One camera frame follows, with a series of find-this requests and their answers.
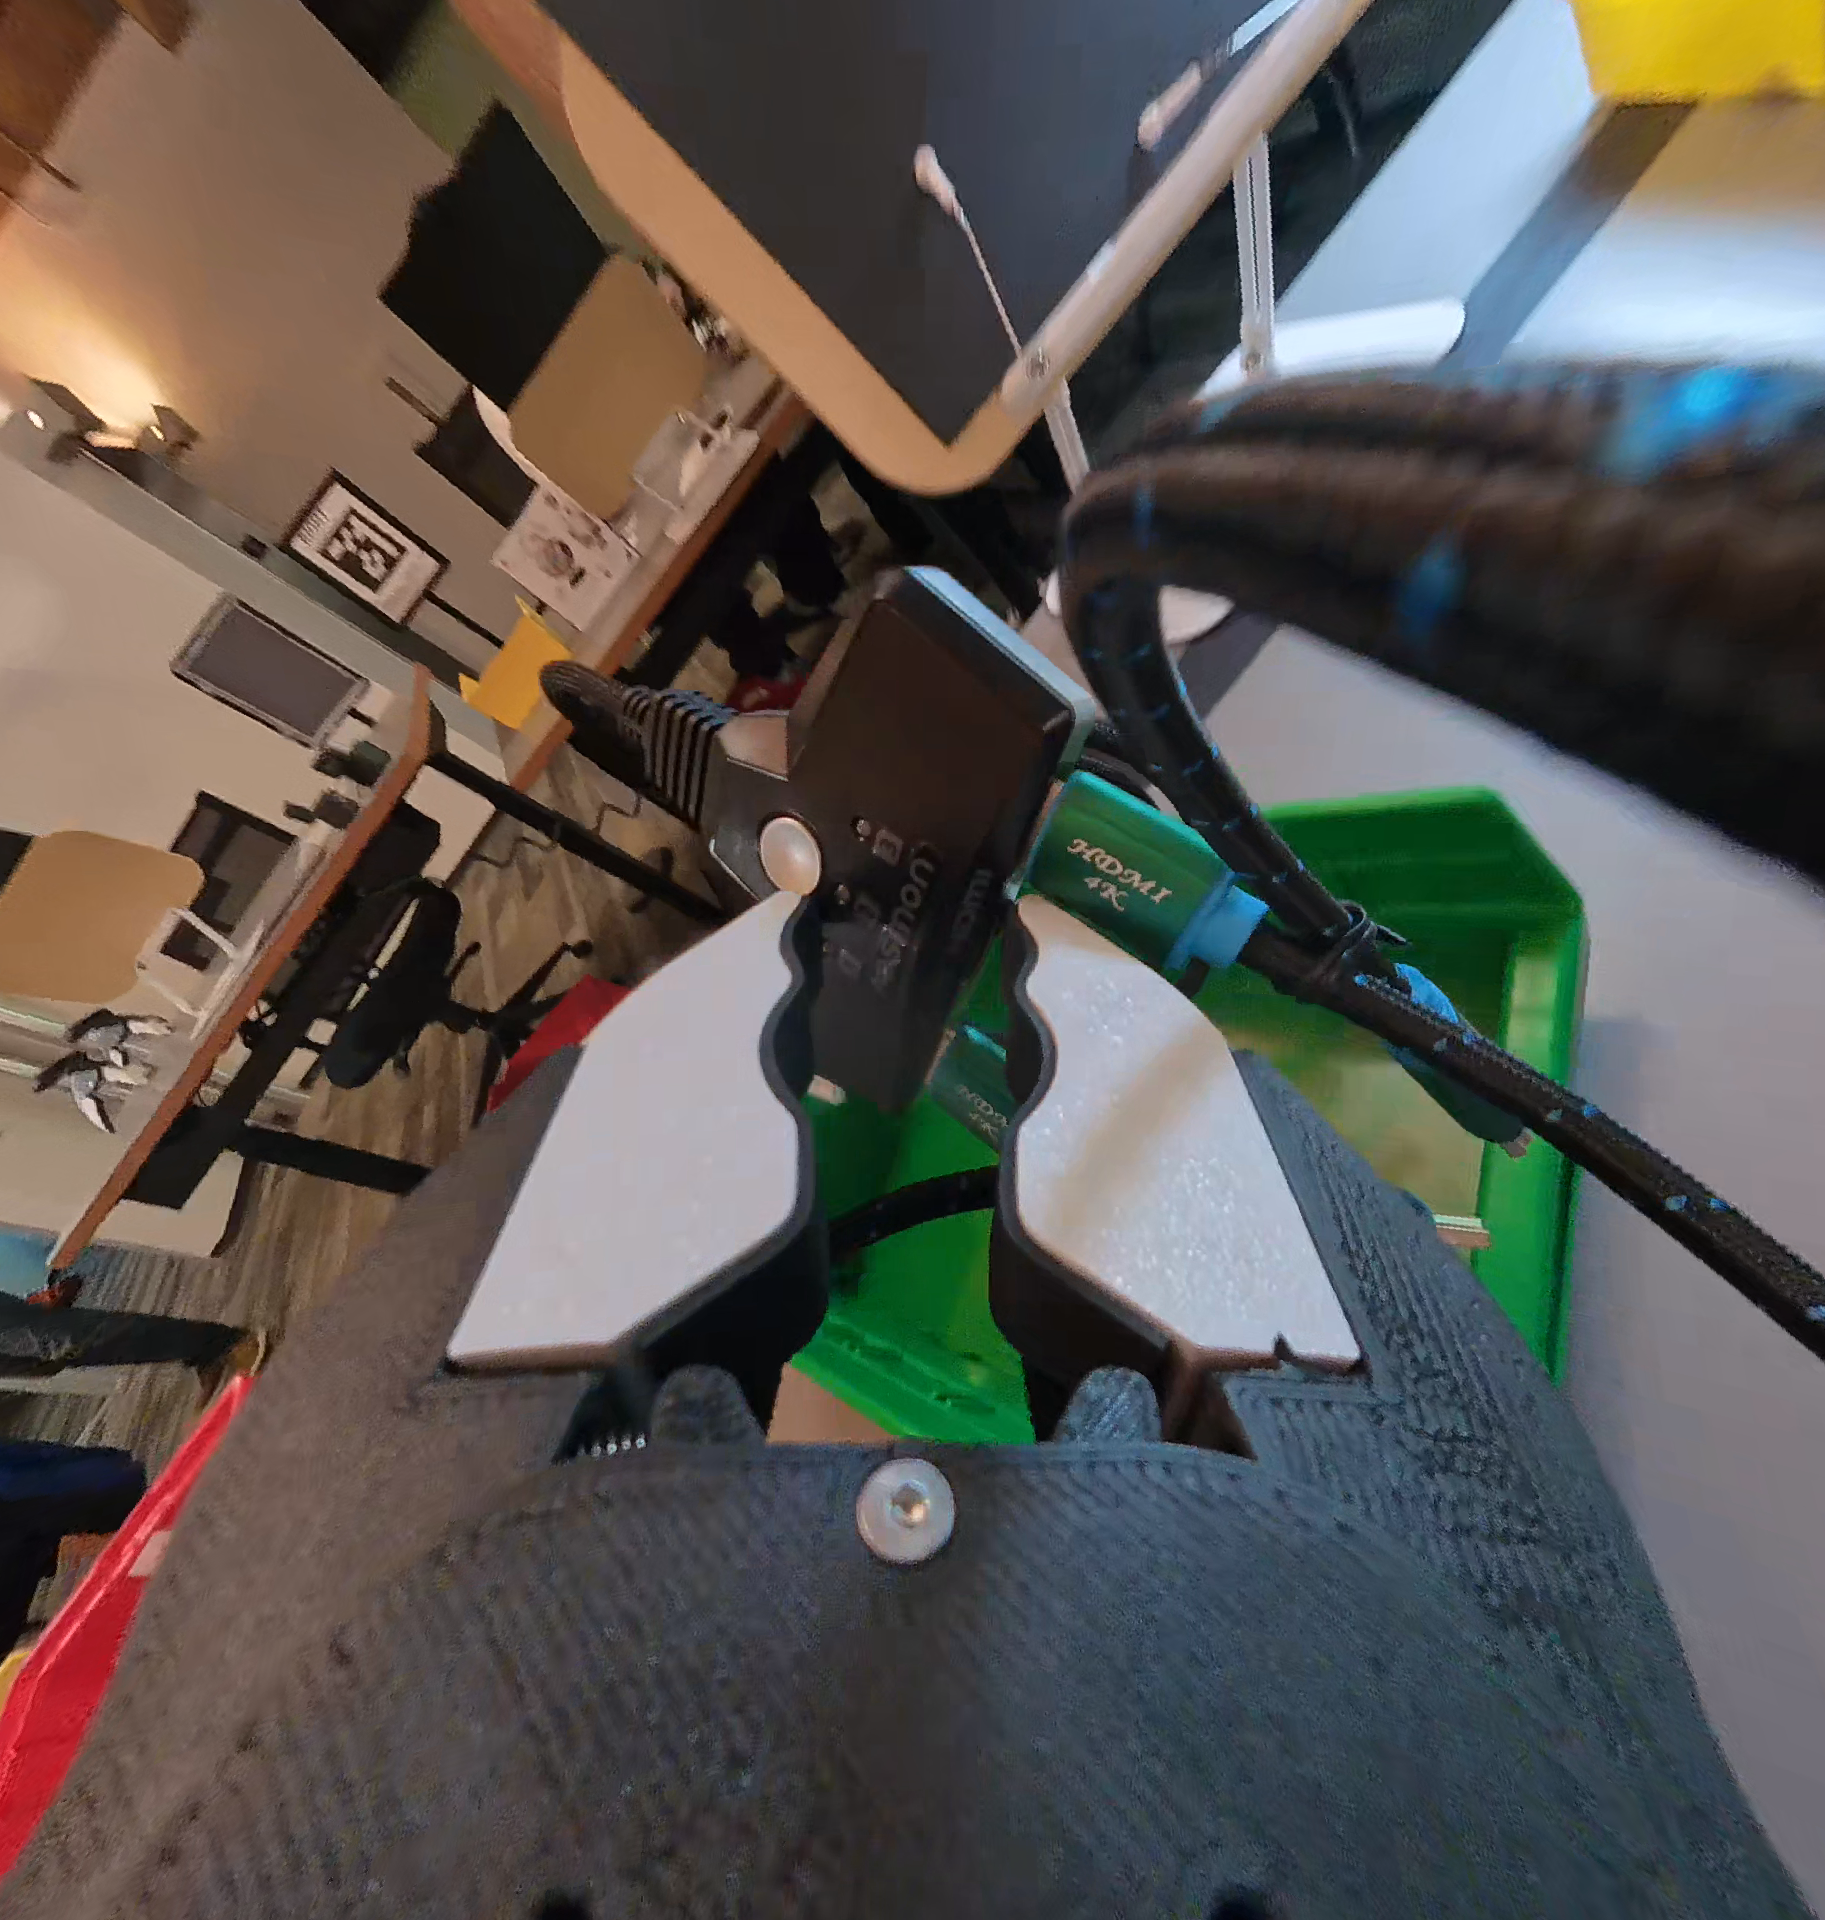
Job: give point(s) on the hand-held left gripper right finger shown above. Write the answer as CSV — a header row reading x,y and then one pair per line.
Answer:
x,y
1183,1171

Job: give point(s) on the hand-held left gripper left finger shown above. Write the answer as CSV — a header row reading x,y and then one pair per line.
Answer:
x,y
643,1186

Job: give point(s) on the green plastic bin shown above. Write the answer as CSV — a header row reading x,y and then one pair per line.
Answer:
x,y
1482,901

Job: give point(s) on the yellow plastic bin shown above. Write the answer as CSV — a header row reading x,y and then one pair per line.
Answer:
x,y
1722,37

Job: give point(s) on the black office chair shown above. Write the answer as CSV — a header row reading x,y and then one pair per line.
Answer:
x,y
387,975

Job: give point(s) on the white printed box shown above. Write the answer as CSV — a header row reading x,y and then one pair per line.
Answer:
x,y
559,556

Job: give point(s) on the white square marker tag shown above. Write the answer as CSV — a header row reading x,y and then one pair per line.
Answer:
x,y
367,549

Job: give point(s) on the red ribbed plastic bin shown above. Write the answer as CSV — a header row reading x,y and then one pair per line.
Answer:
x,y
74,1681

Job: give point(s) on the brown cardboard box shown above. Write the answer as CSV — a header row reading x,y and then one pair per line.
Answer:
x,y
598,390

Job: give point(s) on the white tipped pin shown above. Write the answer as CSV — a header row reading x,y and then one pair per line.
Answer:
x,y
973,255

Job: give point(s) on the black panel with wooden rim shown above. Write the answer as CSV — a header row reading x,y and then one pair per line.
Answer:
x,y
852,150

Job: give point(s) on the dark framed wall screen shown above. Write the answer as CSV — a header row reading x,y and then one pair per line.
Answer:
x,y
267,667

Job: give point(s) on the wall lamp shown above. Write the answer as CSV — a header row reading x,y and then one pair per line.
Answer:
x,y
89,421

